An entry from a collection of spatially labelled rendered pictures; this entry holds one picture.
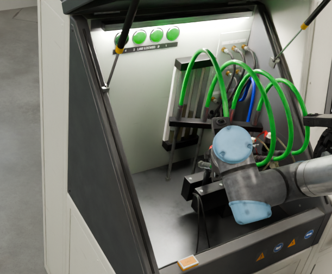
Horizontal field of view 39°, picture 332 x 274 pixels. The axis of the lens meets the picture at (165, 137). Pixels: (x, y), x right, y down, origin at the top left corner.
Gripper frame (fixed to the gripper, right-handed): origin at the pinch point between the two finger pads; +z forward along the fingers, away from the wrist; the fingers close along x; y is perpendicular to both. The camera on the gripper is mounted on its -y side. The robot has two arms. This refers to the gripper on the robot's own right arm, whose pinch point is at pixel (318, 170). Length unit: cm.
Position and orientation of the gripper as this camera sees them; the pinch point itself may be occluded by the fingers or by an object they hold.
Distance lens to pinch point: 132.1
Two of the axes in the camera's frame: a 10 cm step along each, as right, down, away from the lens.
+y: 5.1, 5.5, -6.7
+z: -1.3, 8.1, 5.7
